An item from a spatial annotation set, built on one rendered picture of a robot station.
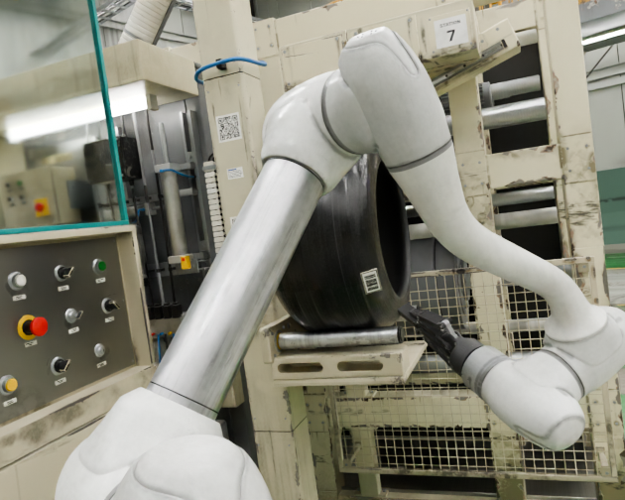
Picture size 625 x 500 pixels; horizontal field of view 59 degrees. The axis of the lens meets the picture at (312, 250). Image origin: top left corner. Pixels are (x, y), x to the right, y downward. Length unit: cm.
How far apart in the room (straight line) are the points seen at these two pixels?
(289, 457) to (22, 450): 77
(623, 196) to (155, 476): 1018
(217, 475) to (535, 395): 59
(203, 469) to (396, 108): 49
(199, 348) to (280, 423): 98
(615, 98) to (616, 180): 133
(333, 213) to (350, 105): 55
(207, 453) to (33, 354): 80
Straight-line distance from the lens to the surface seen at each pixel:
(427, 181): 80
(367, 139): 80
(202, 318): 76
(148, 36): 223
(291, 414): 168
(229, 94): 165
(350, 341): 146
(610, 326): 106
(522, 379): 101
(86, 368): 143
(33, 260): 133
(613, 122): 1064
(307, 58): 186
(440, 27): 177
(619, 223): 1056
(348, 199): 131
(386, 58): 77
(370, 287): 134
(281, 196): 81
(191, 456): 58
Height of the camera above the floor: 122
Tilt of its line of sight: 3 degrees down
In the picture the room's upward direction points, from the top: 8 degrees counter-clockwise
